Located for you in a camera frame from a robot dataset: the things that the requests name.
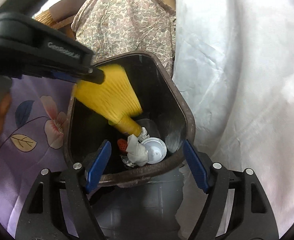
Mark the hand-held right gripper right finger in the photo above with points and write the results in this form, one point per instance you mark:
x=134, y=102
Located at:
x=195, y=165

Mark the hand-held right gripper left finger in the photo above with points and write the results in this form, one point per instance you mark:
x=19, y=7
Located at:
x=98, y=165

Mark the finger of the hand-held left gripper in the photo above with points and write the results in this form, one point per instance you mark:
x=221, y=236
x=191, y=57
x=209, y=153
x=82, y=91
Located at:
x=96, y=76

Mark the orange foam fruit net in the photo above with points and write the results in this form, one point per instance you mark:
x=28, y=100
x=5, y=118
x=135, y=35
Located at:
x=121, y=145

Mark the white tissue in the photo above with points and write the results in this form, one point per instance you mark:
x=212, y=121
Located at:
x=136, y=152

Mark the clear plastic cup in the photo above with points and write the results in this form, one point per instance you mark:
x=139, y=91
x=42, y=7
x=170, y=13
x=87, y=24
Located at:
x=157, y=151

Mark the brown plastic bin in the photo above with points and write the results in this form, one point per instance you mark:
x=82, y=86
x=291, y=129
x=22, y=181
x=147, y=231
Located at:
x=162, y=92

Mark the wicker basket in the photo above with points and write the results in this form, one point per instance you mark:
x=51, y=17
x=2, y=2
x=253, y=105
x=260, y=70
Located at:
x=46, y=20

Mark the brown and white sink basin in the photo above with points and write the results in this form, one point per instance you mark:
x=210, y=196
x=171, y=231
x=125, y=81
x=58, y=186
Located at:
x=66, y=10

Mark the paisley patterned cloth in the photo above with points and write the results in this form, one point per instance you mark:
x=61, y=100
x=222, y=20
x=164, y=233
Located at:
x=124, y=25

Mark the purple floral tablecloth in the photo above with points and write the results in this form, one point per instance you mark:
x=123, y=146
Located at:
x=36, y=155

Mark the white cloth cover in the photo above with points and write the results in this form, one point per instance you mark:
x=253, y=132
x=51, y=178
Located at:
x=237, y=80

